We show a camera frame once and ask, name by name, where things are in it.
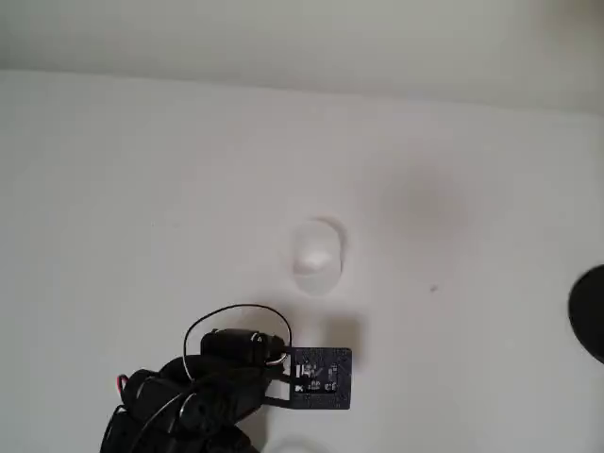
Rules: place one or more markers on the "small clear plastic cup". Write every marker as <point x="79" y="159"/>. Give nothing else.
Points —
<point x="318" y="257"/>

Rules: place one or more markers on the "black camera circuit board mount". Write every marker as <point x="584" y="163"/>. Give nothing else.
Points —
<point x="325" y="377"/>

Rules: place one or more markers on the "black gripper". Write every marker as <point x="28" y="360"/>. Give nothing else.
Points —
<point x="229" y="343"/>

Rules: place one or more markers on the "black round object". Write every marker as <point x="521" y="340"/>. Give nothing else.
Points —
<point x="590" y="316"/>

